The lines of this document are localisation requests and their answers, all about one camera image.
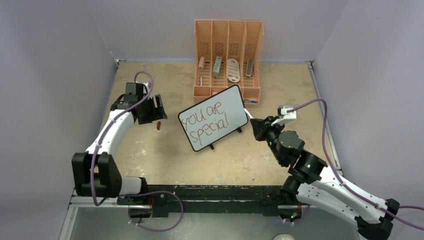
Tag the black aluminium base frame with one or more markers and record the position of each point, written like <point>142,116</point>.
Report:
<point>203,212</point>

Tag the grey eraser block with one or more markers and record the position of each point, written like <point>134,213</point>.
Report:
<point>249,68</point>

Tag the white red marker pen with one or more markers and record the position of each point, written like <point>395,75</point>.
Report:
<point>248,113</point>

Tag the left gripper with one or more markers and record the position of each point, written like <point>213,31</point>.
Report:
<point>156,112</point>

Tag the peach plastic desk organizer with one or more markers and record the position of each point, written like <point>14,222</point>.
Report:
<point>227,54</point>

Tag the blue grey small item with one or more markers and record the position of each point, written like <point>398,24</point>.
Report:
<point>249,101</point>

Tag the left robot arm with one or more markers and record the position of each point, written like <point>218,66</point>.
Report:
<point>95,172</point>

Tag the grey green box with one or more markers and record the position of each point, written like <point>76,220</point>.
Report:
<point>216,67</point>

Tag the white oval perforated plate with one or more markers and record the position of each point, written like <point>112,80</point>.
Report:
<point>233,70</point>

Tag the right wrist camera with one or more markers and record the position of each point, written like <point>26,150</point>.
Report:
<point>286,114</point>

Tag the black framed whiteboard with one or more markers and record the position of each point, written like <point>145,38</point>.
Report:
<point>214,118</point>

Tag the white round object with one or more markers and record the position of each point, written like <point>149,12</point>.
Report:
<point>284,237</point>

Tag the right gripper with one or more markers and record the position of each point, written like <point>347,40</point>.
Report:
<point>260,127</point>

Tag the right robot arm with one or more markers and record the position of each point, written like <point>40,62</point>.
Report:
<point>312,181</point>

